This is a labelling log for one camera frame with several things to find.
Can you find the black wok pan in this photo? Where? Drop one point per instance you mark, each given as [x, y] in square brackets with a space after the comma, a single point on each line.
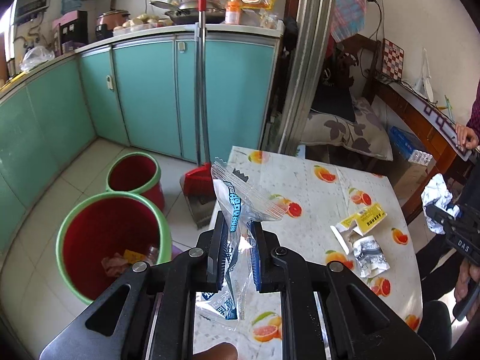
[187, 11]

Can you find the clear blue plastic bag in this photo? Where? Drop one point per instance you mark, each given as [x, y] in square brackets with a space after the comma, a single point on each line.
[241, 203]

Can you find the pink rice cooker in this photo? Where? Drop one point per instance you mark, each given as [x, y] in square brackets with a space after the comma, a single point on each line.
[107, 21]

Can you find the small red green-rimmed bucket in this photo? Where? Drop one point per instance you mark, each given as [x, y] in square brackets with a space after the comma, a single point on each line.
[137, 173]

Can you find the yellow medicine box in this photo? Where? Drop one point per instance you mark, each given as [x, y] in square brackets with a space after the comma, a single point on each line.
[357, 226]

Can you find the metal door frame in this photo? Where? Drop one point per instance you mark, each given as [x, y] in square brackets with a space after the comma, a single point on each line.
[313, 18]

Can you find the bystander hand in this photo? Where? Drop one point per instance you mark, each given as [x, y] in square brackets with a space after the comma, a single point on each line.
[466, 137]

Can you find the person's left hand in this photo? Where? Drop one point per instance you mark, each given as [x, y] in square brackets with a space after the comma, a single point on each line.
[222, 351]

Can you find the teal kitchen cabinets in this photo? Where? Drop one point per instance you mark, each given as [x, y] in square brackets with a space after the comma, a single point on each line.
[136, 89]

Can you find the wooden bed frame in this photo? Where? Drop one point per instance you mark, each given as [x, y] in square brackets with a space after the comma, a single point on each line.
[435, 131]

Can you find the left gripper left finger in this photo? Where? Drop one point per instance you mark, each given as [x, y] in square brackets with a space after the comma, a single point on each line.
[148, 313]

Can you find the blue box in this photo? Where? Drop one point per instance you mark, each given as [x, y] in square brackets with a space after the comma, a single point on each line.
[409, 146]

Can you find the large red green-rimmed bucket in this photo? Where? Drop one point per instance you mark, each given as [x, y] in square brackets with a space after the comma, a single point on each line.
[104, 226]

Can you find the steamed buns plate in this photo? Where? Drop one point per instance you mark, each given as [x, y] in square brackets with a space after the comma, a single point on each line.
[141, 22]

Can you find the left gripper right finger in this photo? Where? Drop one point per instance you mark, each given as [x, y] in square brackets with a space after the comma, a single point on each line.
[327, 311]

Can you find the brown cigarette box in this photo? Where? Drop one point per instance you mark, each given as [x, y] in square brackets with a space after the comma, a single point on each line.
[152, 256]

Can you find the person's right hand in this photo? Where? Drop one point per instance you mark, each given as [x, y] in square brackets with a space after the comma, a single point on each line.
[467, 273]

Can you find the plaid cloth hanging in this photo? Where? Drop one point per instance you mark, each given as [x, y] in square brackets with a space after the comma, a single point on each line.
[348, 19]

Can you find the floral cushion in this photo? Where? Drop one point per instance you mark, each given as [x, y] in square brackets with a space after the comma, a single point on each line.
[365, 135]

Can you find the white plastic bag on counter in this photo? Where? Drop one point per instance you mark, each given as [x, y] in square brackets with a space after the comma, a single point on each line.
[34, 57]

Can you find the red broom with metal handle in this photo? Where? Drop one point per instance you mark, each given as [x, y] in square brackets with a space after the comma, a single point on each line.
[198, 183]

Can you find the silver foil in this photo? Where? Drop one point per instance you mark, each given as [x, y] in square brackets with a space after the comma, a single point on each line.
[436, 193]

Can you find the pink and black water dispenser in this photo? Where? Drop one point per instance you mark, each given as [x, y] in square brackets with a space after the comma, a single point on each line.
[70, 31]

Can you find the purple plastic stool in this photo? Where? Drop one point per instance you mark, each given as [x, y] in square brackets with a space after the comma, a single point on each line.
[175, 252]

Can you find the yellow wrapper in bucket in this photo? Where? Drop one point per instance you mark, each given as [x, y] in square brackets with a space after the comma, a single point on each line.
[133, 257]

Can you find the silver blister pack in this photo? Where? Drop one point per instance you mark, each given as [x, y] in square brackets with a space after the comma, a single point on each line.
[369, 257]

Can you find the checkered board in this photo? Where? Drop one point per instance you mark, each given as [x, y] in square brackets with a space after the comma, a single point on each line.
[392, 60]

